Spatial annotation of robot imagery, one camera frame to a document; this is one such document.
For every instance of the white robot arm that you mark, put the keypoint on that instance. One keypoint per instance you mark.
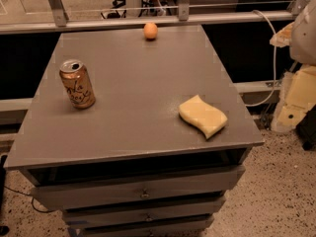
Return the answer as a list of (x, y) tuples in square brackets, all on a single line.
[(297, 95)]

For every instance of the metal railing frame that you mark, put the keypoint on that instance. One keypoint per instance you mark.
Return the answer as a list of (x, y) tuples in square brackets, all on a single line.
[(44, 16)]

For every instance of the grey drawer cabinet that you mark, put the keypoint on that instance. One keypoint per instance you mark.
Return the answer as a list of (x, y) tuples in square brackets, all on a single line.
[(130, 166)]

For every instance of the orange soda can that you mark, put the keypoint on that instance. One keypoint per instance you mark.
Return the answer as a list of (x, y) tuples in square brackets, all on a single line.
[(76, 81)]

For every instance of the yellow sponge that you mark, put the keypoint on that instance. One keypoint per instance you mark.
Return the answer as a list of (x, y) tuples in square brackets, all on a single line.
[(208, 119)]

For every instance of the orange ball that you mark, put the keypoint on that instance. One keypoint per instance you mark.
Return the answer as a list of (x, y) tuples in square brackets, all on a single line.
[(150, 31)]

